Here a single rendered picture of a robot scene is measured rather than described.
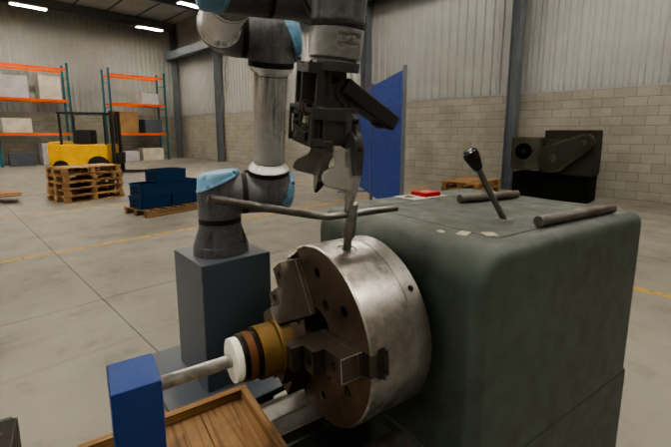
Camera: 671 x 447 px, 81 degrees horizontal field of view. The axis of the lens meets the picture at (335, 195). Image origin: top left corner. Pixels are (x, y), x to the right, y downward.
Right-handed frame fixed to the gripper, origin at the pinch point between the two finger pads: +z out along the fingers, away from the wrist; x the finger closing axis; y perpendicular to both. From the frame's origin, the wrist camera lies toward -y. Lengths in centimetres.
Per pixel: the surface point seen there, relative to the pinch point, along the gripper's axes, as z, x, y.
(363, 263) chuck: 10.9, 4.1, -4.1
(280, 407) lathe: 50, -9, 3
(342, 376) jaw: 23.1, 12.8, 4.2
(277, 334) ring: 22.0, 1.5, 9.7
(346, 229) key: 6.2, 0.3, -2.7
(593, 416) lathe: 50, 24, -59
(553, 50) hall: -121, -527, -914
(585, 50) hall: -122, -464, -933
